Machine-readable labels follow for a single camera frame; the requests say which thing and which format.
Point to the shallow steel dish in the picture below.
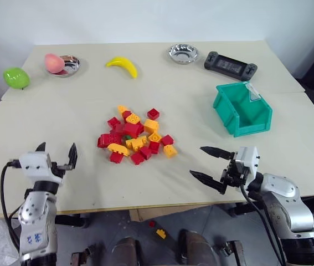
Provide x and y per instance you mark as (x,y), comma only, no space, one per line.
(70,66)

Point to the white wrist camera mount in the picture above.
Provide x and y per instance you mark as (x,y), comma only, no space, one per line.
(36,166)
(247,162)

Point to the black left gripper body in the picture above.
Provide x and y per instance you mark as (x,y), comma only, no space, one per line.
(59,168)

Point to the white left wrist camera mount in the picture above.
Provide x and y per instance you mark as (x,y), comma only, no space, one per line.
(36,166)

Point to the rusty metal bracket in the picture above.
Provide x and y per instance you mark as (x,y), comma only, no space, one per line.
(234,249)
(80,255)

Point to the deep steel bowl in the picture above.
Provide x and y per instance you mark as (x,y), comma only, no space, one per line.
(184,53)

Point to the green toy fruit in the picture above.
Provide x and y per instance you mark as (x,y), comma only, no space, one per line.
(16,78)

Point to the small yellow building block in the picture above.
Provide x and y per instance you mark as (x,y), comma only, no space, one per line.
(161,233)

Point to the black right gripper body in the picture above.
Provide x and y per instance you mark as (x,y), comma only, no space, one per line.
(232,174)

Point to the yellow toy banana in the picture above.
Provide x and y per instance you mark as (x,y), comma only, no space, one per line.
(123,66)

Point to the clear plastic label holder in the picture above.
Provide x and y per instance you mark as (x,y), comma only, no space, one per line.
(252,93)

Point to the green plastic toy brick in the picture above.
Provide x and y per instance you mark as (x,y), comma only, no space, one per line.
(128,136)

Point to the yellow curved plastic toy brick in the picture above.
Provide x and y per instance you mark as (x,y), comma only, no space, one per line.
(118,148)

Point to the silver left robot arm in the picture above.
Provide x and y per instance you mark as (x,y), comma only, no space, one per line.
(36,219)

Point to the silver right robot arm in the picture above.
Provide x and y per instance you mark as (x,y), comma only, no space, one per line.
(287,205)

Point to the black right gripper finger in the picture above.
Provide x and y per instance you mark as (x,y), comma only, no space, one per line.
(217,152)
(205,178)

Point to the green plastic storage bin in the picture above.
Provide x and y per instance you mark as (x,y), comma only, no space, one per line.
(242,113)

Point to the dark rounded shape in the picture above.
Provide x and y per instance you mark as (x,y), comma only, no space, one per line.
(126,250)
(196,248)

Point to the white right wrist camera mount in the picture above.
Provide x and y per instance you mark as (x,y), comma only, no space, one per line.
(247,162)

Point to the black handheld game console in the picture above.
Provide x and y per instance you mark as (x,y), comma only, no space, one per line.
(230,66)

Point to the pink toy peach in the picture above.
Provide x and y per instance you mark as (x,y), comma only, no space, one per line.
(54,63)

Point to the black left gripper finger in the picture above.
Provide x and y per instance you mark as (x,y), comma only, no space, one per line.
(41,147)
(73,155)

